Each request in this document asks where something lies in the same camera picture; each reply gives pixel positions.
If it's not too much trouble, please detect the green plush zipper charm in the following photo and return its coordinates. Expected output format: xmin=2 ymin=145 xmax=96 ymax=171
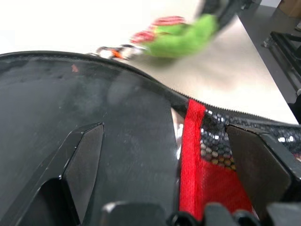
xmin=143 ymin=14 xmax=218 ymax=59

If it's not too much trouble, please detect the brown cardboard box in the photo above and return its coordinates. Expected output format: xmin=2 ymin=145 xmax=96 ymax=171
xmin=277 ymin=0 xmax=301 ymax=17

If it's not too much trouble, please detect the black metal frame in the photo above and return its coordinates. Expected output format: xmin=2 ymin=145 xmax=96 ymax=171
xmin=262 ymin=30 xmax=301 ymax=95

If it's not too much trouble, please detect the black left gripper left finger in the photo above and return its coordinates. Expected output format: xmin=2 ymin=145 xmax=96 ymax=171
xmin=0 ymin=122 xmax=105 ymax=226

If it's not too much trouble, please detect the red white striped charm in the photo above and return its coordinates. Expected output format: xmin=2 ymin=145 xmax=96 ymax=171
xmin=130 ymin=16 xmax=186 ymax=46

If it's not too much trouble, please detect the silver key ring orange clip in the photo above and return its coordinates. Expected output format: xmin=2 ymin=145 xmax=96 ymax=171
xmin=96 ymin=43 xmax=146 ymax=60

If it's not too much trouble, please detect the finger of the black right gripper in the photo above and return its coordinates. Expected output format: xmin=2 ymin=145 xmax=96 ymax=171
xmin=217 ymin=0 xmax=240 ymax=30
xmin=201 ymin=0 xmax=223 ymax=16

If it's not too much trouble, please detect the black pouch with red lining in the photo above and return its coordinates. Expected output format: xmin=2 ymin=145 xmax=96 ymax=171
xmin=0 ymin=50 xmax=301 ymax=226

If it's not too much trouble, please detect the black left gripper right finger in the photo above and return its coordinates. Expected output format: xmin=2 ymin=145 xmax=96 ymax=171
xmin=224 ymin=123 xmax=301 ymax=222

